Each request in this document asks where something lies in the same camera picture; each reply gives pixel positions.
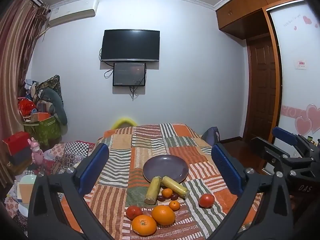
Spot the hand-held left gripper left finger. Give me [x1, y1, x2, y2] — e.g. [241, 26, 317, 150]
[27, 143, 118, 240]

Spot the black wall television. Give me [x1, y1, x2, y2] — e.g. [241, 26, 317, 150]
[101, 29, 160, 62]

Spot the white round tray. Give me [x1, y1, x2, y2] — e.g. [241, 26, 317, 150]
[16, 174, 38, 218]

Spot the white heart-print sliding door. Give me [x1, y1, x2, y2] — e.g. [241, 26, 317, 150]
[266, 0, 320, 143]

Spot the checkered quilt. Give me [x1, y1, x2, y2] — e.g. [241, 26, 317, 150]
[44, 141, 97, 175]

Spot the wooden overhead cabinet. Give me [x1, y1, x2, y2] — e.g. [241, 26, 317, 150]
[216, 0, 303, 40]

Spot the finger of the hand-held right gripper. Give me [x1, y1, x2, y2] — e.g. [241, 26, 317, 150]
[251, 136, 293, 173]
[272, 126, 308, 153]

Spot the blue purple bag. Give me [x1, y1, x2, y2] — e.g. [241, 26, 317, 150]
[201, 127, 220, 143]

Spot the brown wooden door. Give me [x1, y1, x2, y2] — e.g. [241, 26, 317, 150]
[246, 36, 278, 140]

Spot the small black wall monitor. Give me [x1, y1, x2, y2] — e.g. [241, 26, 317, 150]
[112, 62, 147, 87]

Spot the red tomato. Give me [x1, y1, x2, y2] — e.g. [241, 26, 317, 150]
[126, 205, 143, 220]
[199, 194, 215, 208]

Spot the large orange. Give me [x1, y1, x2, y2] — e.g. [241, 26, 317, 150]
[151, 205, 176, 226]
[132, 214, 157, 236]

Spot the yellow round object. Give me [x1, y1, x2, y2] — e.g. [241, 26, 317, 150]
[111, 117, 138, 129]

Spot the grey plush pillow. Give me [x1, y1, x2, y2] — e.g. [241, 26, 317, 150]
[40, 88, 68, 125]

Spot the dark brown box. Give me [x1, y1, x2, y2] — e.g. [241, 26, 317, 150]
[6, 146, 33, 166]

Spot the pink toy rabbit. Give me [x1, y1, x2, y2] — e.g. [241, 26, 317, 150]
[30, 137, 44, 165]

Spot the red box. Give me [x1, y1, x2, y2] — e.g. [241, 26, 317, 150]
[2, 131, 32, 153]

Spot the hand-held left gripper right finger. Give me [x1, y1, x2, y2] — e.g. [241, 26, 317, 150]
[211, 143, 294, 240]

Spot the dark patterned cushion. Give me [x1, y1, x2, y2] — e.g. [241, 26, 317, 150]
[36, 75, 63, 105]

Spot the green storage box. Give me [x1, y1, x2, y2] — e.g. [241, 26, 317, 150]
[24, 116, 62, 146]

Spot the striped patchwork blanket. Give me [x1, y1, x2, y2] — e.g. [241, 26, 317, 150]
[60, 123, 265, 240]

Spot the red plastic bag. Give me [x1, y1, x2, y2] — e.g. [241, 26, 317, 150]
[19, 99, 38, 117]

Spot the purple round plate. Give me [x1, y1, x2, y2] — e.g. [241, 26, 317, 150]
[142, 154, 189, 183]

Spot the white air conditioner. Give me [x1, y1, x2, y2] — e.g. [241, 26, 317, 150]
[47, 0, 99, 27]

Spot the orange cardboard box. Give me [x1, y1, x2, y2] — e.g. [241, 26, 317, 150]
[31, 112, 52, 123]

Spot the striped brown curtain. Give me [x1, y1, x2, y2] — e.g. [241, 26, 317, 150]
[0, 0, 50, 188]

